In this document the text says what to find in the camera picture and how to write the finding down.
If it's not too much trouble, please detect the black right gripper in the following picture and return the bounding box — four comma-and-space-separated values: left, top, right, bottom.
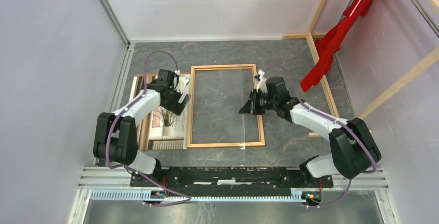
239, 89, 277, 115

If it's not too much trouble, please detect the golden wooden picture frame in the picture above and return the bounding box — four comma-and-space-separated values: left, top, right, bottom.
186, 64, 266, 149

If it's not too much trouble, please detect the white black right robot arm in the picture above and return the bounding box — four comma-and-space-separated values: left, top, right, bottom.
239, 74, 382, 187

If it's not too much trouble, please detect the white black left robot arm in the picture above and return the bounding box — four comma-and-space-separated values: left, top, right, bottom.
93, 69, 191, 187

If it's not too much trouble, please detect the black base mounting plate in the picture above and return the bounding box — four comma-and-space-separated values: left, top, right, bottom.
130, 167, 334, 198

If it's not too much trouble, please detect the light wooden beam structure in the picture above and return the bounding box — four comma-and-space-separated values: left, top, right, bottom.
283, 0, 438, 118

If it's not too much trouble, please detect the red cloth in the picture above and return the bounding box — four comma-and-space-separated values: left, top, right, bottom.
300, 0, 373, 92

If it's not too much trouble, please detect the left controller board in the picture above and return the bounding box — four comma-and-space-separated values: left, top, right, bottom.
150, 190, 168, 199

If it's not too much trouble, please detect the controller board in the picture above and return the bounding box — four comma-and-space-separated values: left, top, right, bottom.
301, 192, 322, 206
150, 190, 168, 199

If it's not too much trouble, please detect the right controller board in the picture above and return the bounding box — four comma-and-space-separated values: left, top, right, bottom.
301, 192, 322, 206

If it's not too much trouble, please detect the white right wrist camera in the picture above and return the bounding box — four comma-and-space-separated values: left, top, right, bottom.
254, 70, 268, 93

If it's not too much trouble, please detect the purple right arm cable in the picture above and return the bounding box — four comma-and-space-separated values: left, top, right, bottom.
264, 65, 378, 208

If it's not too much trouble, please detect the aluminium rail frame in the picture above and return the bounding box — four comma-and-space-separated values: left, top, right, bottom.
67, 0, 398, 223

